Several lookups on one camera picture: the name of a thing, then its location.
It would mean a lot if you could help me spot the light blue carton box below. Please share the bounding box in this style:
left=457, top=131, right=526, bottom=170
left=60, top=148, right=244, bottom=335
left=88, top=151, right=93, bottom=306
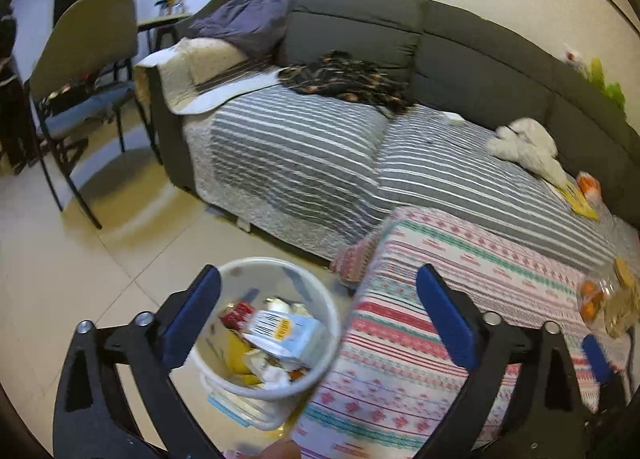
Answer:
left=242, top=311, right=326, bottom=368

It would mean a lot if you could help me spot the white plastic trash bin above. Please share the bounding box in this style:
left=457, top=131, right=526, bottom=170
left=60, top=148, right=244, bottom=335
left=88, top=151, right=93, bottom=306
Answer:
left=190, top=257, right=342, bottom=431

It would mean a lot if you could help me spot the orange tangerine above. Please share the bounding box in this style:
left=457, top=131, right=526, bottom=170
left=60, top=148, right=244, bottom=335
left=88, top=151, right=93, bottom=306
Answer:
left=579, top=280, right=599, bottom=297
left=580, top=301, right=599, bottom=325

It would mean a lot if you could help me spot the plastic jar of nuts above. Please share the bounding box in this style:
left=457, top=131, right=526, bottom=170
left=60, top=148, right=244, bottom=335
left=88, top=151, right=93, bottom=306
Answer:
left=603, top=283, right=639, bottom=339

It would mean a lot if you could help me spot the glass jar with cork lid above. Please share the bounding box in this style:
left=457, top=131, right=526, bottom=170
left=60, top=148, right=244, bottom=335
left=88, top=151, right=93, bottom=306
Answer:
left=577, top=257, right=637, bottom=315

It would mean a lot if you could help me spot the yellow book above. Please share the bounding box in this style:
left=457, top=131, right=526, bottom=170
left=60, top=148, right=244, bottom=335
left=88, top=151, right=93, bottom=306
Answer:
left=555, top=182, right=599, bottom=220

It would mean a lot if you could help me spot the orange snack bag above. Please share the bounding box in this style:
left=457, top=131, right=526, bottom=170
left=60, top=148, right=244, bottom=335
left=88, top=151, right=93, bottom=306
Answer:
left=576, top=172, right=602, bottom=206

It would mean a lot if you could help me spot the colourful patterned tablecloth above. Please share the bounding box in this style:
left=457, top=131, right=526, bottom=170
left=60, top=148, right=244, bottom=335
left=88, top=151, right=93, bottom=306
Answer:
left=292, top=205, right=634, bottom=459

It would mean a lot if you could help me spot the red snack wrapper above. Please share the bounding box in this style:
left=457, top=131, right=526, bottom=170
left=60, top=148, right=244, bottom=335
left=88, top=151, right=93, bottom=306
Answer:
left=218, top=301, right=256, bottom=332

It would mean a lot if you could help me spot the white snack packet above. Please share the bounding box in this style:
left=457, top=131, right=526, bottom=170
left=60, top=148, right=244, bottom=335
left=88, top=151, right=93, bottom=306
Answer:
left=242, top=349, right=291, bottom=390

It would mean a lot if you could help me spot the white power adapter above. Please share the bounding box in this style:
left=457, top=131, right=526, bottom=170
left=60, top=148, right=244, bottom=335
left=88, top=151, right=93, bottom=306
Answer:
left=442, top=112, right=465, bottom=125

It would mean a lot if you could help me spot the green plush toy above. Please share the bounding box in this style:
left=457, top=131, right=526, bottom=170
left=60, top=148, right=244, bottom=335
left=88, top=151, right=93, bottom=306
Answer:
left=587, top=58, right=626, bottom=111

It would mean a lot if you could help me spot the small white plush toy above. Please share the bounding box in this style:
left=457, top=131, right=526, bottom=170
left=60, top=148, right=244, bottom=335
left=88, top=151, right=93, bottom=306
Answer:
left=564, top=44, right=588, bottom=78

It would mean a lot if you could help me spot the grey striped quilt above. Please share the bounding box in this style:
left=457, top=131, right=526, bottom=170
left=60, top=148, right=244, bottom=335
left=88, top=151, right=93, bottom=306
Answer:
left=182, top=86, right=639, bottom=271

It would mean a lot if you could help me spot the dark grey sofa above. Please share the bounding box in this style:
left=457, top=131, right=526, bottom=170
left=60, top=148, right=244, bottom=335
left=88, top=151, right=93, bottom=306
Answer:
left=136, top=0, right=639, bottom=225

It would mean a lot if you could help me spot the grey chair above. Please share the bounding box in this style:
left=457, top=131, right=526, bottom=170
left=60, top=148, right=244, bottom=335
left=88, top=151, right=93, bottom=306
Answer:
left=24, top=0, right=162, bottom=229
left=174, top=0, right=228, bottom=42

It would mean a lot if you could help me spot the dark plaid shirt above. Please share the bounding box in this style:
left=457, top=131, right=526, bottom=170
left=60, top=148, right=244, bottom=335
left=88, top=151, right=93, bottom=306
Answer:
left=278, top=50, right=414, bottom=118

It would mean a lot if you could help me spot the cream floral pillow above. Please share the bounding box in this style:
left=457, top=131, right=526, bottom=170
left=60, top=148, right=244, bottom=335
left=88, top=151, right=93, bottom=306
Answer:
left=177, top=37, right=248, bottom=85

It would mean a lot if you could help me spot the small side table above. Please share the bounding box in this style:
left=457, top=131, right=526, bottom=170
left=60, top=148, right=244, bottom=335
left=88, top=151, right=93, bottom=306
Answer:
left=138, top=12, right=192, bottom=54

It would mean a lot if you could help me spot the purple jacket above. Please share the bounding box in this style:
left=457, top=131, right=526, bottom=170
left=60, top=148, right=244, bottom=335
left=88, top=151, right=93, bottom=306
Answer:
left=186, top=0, right=295, bottom=58

